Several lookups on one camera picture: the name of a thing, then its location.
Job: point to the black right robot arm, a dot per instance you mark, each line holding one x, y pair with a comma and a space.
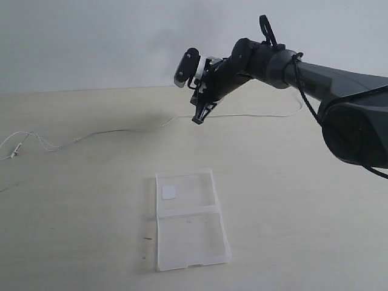
352, 108

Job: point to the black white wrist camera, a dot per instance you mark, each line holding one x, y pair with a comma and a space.
190, 69

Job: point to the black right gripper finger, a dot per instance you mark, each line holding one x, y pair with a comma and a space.
201, 112
208, 108

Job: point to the white square sticker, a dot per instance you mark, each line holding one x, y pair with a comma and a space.
168, 192

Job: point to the clear plastic storage case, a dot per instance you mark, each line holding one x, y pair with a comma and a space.
190, 228

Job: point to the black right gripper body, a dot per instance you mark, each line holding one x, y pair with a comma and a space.
220, 79

